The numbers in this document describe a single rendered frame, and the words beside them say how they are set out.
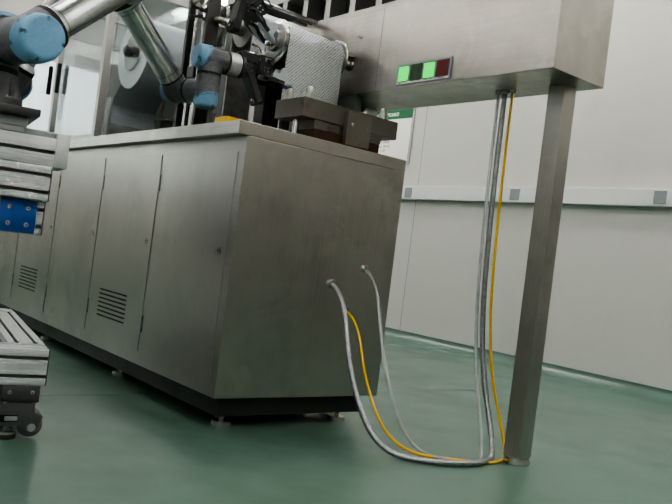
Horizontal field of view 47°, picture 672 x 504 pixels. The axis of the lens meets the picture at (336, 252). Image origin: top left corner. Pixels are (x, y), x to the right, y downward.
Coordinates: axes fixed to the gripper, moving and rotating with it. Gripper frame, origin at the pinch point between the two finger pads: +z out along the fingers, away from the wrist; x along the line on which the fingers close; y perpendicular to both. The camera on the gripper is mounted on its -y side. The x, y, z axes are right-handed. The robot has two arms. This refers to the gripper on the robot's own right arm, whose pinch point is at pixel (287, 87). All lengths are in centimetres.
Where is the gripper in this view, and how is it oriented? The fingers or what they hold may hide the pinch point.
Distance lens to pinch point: 264.4
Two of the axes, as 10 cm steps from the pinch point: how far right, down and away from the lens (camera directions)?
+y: 1.3, -9.9, 0.1
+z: 7.7, 1.0, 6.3
